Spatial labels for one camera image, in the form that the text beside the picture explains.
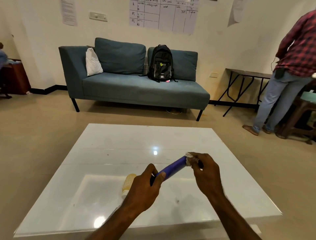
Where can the person's right hand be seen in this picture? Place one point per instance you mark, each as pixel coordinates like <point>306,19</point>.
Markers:
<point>207,175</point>

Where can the person's left hand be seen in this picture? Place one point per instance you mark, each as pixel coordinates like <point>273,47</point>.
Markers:
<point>142,191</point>

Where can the person's left thumb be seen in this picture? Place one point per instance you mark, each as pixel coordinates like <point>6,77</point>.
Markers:
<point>160,178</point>

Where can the person's right fingers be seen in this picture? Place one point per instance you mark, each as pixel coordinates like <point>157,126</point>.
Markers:
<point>196,162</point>

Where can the clear plastic wrap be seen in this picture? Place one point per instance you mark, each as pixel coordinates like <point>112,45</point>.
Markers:
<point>191,159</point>

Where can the purple cylindrical tube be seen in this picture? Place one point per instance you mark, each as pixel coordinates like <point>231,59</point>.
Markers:
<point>171,168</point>

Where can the person's left forearm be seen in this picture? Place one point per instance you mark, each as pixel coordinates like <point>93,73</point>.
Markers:
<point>116,223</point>

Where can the person's right forearm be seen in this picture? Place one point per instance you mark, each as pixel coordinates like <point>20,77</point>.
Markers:
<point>234,217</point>

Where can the white coffee table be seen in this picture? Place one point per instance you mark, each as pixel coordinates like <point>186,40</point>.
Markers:
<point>148,178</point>

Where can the yellow sponge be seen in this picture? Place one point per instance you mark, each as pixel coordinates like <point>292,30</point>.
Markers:
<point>128,183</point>

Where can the sandal under sofa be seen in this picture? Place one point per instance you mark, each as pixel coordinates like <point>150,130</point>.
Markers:
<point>174,111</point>

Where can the black folding table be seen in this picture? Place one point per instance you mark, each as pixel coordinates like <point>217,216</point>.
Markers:
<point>243,84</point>

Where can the teal sofa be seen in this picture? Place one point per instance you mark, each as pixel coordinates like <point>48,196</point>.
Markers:
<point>138,84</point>

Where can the small teal back cushion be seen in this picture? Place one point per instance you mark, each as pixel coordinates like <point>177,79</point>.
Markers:
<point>185,64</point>

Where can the black backpack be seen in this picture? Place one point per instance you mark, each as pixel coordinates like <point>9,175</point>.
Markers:
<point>161,64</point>

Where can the brown wooden stool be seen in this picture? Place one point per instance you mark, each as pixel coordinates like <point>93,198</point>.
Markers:
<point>300,116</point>

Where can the large teal back cushion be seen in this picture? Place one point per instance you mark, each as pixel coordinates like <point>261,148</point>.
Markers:
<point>120,56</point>

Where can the white pillow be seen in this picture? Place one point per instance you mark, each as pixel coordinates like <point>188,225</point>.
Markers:
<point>93,63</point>

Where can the white chart paper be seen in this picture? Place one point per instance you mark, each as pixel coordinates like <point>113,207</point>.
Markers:
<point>164,14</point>

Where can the curled white paper sheet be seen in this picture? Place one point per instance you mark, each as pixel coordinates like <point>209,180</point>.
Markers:
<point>236,11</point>

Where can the brown wooden cabinet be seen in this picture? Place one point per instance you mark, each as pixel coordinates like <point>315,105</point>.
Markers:
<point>16,78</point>

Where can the white printed paper sheet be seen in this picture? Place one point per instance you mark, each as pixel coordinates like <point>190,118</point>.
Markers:
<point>69,12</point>

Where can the wall socket plate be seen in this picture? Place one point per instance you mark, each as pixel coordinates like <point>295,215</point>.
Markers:
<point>213,75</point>

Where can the white wall switch plate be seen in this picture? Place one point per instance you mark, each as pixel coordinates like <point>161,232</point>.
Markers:
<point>98,16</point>

